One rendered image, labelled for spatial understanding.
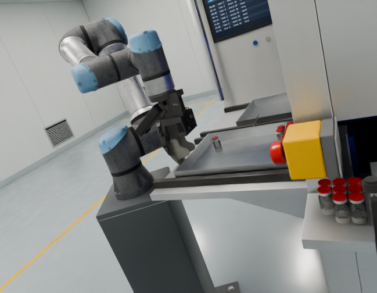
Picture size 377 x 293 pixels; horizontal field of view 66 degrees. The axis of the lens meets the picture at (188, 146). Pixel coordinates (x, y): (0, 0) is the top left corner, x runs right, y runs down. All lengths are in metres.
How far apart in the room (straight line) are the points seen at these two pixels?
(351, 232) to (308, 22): 0.32
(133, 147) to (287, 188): 0.56
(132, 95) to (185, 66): 5.82
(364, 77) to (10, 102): 5.97
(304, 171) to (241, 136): 0.49
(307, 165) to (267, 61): 1.15
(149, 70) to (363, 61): 0.45
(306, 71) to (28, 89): 6.13
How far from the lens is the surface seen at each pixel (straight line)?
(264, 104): 1.25
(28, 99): 6.40
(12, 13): 6.88
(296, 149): 0.47
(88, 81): 0.79
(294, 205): 0.76
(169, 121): 0.74
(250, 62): 1.59
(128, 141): 1.00
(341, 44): 0.52
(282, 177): 0.65
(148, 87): 0.74
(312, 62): 0.52
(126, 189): 1.03
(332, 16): 0.51
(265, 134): 0.92
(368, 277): 0.74
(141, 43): 0.72
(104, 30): 1.17
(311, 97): 0.53
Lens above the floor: 1.21
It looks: 19 degrees down
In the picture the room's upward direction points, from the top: 19 degrees counter-clockwise
